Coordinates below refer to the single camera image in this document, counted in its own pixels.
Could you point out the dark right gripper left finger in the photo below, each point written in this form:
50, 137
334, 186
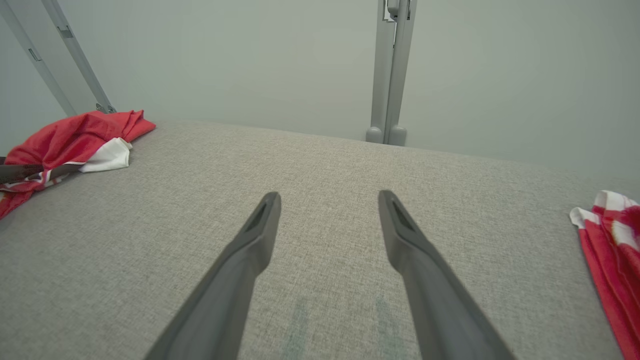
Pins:
230, 285

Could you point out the red Bulls 23 jersey shirt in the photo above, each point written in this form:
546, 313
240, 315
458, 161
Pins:
75, 135

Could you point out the slim grey frame bar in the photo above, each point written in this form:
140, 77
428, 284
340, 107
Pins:
36, 56
76, 50

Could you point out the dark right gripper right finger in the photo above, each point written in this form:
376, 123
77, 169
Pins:
435, 295

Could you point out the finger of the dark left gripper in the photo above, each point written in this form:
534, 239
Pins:
25, 173

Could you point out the red shorts with white stripes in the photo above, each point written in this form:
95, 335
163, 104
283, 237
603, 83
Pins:
612, 250

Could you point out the grey round-foot partition post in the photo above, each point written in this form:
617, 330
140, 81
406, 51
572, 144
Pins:
402, 75
380, 75

